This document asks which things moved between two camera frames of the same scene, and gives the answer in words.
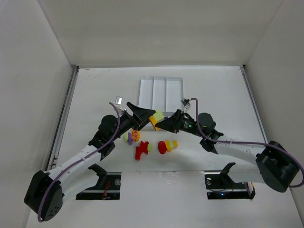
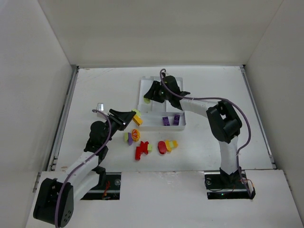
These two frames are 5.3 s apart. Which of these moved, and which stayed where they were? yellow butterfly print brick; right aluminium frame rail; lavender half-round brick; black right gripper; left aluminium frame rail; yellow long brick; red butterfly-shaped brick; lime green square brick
Moved: lime green square brick; yellow long brick; black right gripper
Stayed: lavender half-round brick; red butterfly-shaped brick; right aluminium frame rail; yellow butterfly print brick; left aluminium frame rail
